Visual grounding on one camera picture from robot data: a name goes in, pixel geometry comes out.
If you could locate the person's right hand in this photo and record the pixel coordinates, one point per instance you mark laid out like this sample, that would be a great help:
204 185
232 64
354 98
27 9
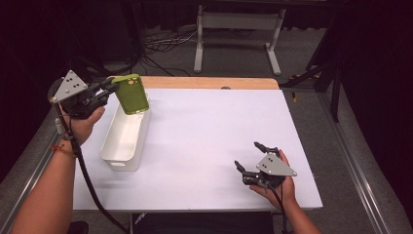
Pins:
285 193

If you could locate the white plastic bin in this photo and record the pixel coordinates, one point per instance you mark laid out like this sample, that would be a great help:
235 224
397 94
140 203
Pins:
125 136

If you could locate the black tripod stand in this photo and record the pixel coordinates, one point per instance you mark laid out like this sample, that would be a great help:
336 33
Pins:
328 71

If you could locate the metal stand frame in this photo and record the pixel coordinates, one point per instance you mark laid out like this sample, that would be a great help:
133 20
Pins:
238 21

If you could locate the aluminium frame rail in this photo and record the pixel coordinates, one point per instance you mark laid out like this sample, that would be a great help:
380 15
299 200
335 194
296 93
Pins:
354 162
29 185

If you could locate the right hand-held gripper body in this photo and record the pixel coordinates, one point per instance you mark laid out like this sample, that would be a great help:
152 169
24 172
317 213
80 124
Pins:
274 167

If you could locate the white table mat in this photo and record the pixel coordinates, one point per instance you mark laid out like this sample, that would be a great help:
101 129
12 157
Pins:
201 136

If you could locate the person's left hand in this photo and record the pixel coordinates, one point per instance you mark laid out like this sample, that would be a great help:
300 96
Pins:
82 128

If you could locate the black case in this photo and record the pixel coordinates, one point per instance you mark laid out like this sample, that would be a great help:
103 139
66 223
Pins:
204 223

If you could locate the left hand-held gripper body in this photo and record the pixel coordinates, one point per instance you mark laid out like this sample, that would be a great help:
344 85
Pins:
71 89

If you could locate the green phone case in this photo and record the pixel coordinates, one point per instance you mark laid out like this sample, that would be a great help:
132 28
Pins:
131 94

